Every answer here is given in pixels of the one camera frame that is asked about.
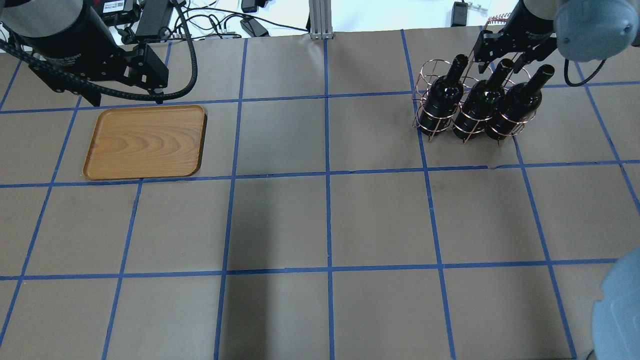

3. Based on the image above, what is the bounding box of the copper wire bottle basket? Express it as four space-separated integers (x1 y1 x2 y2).
413 10 554 143

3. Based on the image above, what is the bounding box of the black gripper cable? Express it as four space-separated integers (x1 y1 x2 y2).
0 0 199 98

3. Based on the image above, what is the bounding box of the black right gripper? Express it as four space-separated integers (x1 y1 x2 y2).
472 0 557 74

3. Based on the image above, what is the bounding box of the dark wine bottle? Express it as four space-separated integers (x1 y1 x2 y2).
416 54 469 139
452 58 515 143
485 64 555 142

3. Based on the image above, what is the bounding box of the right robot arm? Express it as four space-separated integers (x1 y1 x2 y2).
471 0 639 360

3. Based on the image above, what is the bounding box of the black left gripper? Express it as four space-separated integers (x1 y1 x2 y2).
20 14 169 107

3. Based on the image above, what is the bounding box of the wooden tray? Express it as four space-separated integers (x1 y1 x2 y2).
82 104 207 181

